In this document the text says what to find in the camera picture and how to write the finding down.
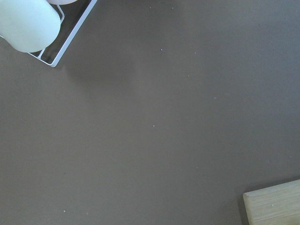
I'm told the white cup rack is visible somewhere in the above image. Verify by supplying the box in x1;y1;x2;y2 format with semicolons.
29;0;97;68

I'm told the wooden cutting board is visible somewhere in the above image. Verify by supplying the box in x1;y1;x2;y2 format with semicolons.
243;180;300;225

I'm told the pastel pink cup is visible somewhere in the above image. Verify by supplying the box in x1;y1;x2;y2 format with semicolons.
47;0;77;5

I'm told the pastel green cup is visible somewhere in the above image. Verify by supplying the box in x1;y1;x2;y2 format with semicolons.
0;0;60;53

